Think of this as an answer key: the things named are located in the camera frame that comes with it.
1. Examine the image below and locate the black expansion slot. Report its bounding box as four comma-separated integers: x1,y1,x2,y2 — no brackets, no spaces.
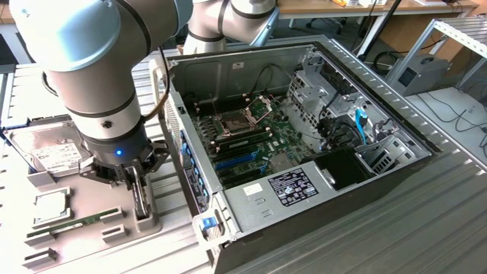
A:
219,166,265,185

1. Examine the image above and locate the CPU socket cover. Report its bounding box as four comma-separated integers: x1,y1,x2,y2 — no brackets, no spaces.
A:
244,95,275,122

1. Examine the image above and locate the wooden desk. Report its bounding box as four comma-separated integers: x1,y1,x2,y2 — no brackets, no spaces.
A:
275,0,480,55

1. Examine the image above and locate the green motherboard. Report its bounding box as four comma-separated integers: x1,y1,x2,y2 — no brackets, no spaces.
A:
188,93,307,190

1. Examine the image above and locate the CPU socket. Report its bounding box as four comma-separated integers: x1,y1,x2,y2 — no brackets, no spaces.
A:
212,109,251,138

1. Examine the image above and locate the blue expansion slot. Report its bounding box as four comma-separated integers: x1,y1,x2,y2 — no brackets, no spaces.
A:
213,152,259,170

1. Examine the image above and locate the black wire bundle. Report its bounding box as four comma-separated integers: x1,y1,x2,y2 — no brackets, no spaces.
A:
318,117,362,150

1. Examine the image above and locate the silver hard disk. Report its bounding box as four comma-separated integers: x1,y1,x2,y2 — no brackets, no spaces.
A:
3,114,96,178

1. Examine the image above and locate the aluminium frame shelf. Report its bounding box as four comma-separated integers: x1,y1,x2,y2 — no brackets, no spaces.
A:
383,16,487,92

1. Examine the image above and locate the green RAM stick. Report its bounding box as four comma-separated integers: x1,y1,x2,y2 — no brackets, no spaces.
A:
25,207,120,238

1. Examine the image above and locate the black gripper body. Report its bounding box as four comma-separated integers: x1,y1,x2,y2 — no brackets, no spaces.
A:
81,128,153,172

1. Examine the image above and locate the black looped wire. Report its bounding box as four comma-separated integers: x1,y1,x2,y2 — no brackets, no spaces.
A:
253,65,286,95

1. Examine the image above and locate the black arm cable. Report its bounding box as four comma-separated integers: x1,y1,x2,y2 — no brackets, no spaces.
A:
141,46,172,121

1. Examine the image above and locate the CPU chip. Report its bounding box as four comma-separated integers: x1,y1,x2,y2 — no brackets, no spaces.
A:
32,193,71,227

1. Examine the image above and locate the grey power supply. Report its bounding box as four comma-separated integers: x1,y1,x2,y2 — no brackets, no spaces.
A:
223,161,340,238

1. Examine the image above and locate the grey control box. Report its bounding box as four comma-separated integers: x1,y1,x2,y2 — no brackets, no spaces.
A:
386,54,454,97

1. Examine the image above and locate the black stand pole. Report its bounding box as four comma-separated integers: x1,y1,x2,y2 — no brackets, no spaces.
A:
356,0,404,61

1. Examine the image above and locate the metal disk bay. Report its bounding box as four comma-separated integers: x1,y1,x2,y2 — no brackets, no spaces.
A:
286,68,332,139

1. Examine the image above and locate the blue disk wire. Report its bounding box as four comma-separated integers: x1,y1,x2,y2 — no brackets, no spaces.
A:
352,107,371,147

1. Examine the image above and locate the grey parts rack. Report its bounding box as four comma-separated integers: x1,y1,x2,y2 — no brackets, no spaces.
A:
21,148,165,271

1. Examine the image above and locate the black installed RAM stick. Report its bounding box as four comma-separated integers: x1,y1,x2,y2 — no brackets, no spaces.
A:
215,128,272,150

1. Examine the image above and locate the open black PC case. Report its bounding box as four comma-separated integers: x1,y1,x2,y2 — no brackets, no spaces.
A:
153,34,446,274

